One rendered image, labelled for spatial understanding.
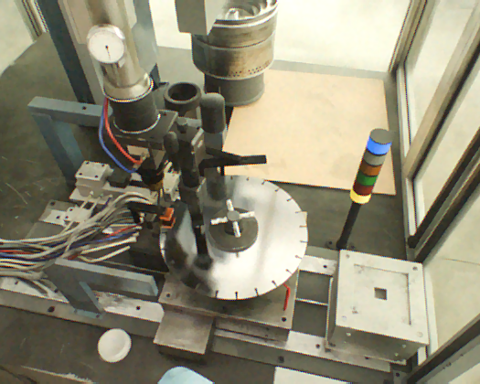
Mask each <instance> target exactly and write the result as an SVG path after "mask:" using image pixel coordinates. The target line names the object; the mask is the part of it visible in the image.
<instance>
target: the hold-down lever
mask: <svg viewBox="0 0 480 384"><path fill-rule="evenodd" d="M164 139H165V146H166V149H167V152H169V153H170V156H171V161H172V165H173V168H174V172H179V170H180V166H179V158H178V154H177V151H178V149H179V143H178V140H177V136H176V134H175V133H174V132H167V133H166V134H165V136H164Z"/></svg>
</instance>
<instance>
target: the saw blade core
mask: <svg viewBox="0 0 480 384"><path fill-rule="evenodd" d="M215 178H216V181H217V182H214V181H215V179H214V178H209V179H206V184H207V191H208V195H207V196H206V197H205V199H204V200H203V219H204V224H205V225H201V226H196V227H192V225H191V215H189V210H188V206H187V204H186V203H184V202H181V201H180V200H179V198H177V199H176V200H175V201H174V202H173V203H174V204H175V205H178V207H176V206H175V205H174V204H172V205H171V206H170V208H173V209H174V213H173V215H172V217H171V219H170V220H167V219H163V221H162V227H161V231H160V232H161V233H160V244H161V249H162V250H161V252H162V254H163V257H164V260H165V262H166V264H167V265H168V268H169V270H170V271H171V272H172V273H173V274H174V275H175V277H176V278H178V279H179V278H181V277H183V275H185V277H183V278H181V279H180V280H179V281H180V282H181V283H184V284H185V285H186V286H187V287H189V288H190V289H191V290H197V292H198V293H201V294H203V295H208V296H211V297H215V294H216V291H219V292H218V293H217V296H216V298H218V299H225V300H236V294H235V293H236V292H238V300H240V299H247V298H251V297H254V296H257V294H256V291H255V289H257V292H258V295H262V294H265V293H267V292H269V291H271V290H272V289H275V288H277V287H276V286H275V284H274V283H276V285H277V286H279V285H280V284H282V283H284V282H285V281H286V280H287V279H288V278H290V276H291V273H294V272H295V270H296V269H297V267H298V266H299V265H300V263H301V262H302V260H301V259H303V256H304V254H305V250H306V247H307V227H305V226H307V225H306V222H305V218H304V215H303V213H302V212H301V209H300V208H299V207H298V205H297V204H296V203H295V201H294V200H293V199H291V197H290V196H289V195H288V194H287V193H286V192H285V191H283V190H282V189H279V190H278V186H276V185H275V184H272V183H270V182H268V181H266V180H265V182H264V179H261V178H256V177H252V176H249V180H247V179H248V176H242V175H228V176H218V177H215ZM263 182H264V184H263V185H262V183H263ZM275 190H278V191H277V192H276V191H275ZM290 199H291V200H290ZM228 200H231V205H232V207H233V208H243V209H246V210H248V211H249V212H250V213H251V212H255V218H256V219H257V221H258V225H259V233H258V236H257V238H256V240H255V242H253V243H252V244H251V245H250V246H249V248H245V249H243V250H240V251H226V250H224V249H221V248H220V247H218V246H217V245H216V244H215V243H214V242H213V241H212V239H211V238H210V236H209V232H208V225H209V222H210V221H211V219H213V217H214V215H215V214H216V213H219V212H220V211H221V210H222V209H225V208H227V207H228V205H227V201H228ZM287 200H290V201H287ZM298 212H300V213H298ZM300 226H302V227H301V228H300ZM163 232H167V233H166V234H165V233H163ZM300 241H301V242H300ZM167 248H168V249H167ZM295 256H298V257H299V258H301V259H299V258H295ZM172 262H174V263H172ZM170 263H172V264H170ZM169 264H170V265H169ZM286 270H288V271H289V272H287V271H286ZM272 281H274V283H272ZM198 284H200V286H199V287H198V288H197V285H198Z"/></svg>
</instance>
